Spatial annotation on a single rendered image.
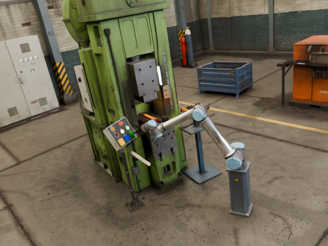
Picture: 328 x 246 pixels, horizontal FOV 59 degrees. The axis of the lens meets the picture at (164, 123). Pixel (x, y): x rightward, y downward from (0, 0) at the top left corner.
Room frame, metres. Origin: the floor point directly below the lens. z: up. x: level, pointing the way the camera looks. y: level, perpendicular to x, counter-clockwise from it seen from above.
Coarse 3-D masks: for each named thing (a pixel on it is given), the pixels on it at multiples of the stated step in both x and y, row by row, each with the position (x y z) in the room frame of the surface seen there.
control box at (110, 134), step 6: (120, 120) 3.18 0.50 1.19; (126, 120) 3.24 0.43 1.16; (114, 126) 3.06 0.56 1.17; (120, 126) 3.11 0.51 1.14; (108, 132) 2.97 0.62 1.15; (114, 132) 3.01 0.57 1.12; (120, 132) 3.06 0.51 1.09; (126, 132) 3.11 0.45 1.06; (108, 138) 2.98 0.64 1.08; (114, 138) 2.95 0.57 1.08; (120, 138) 3.00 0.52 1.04; (132, 138) 3.10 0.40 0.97; (114, 144) 2.95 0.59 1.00
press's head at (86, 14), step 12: (84, 0) 3.54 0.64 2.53; (96, 0) 3.39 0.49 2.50; (108, 0) 3.45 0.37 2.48; (120, 0) 3.52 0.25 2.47; (132, 0) 3.58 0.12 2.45; (144, 0) 3.68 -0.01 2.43; (156, 0) 3.76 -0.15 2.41; (84, 12) 3.62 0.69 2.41; (96, 12) 3.37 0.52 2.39; (108, 12) 3.42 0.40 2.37; (120, 12) 3.48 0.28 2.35; (132, 12) 3.56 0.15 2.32; (144, 12) 3.65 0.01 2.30
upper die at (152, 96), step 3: (150, 93) 3.49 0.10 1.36; (153, 93) 3.51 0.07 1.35; (156, 93) 3.53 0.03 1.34; (135, 96) 3.62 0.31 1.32; (141, 96) 3.47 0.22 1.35; (144, 96) 3.45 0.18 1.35; (147, 96) 3.47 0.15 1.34; (150, 96) 3.49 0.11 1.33; (153, 96) 3.51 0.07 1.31; (156, 96) 3.53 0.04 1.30; (135, 99) 3.63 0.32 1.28; (138, 99) 3.56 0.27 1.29; (141, 99) 3.49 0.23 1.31; (144, 99) 3.44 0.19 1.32; (147, 99) 3.46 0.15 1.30; (150, 99) 3.48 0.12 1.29; (153, 99) 3.50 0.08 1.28; (144, 102) 3.44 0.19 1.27
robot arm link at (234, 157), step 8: (200, 112) 2.64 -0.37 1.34; (200, 120) 2.64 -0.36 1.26; (208, 120) 2.65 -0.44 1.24; (208, 128) 2.62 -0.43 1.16; (216, 128) 2.63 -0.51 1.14; (216, 136) 2.59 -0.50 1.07; (216, 144) 2.61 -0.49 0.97; (224, 144) 2.57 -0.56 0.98; (224, 152) 2.56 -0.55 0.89; (232, 152) 2.53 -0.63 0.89; (240, 152) 2.61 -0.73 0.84; (232, 160) 2.49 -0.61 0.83; (240, 160) 2.49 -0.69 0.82; (232, 168) 2.50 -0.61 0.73
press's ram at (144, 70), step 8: (128, 64) 3.51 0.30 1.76; (136, 64) 3.43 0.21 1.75; (144, 64) 3.48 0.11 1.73; (152, 64) 3.54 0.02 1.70; (136, 72) 3.42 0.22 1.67; (144, 72) 3.47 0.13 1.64; (152, 72) 3.53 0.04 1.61; (136, 80) 3.41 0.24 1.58; (144, 80) 3.47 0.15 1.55; (152, 80) 3.52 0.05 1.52; (136, 88) 3.44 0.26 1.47; (144, 88) 3.45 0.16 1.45; (152, 88) 3.51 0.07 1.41
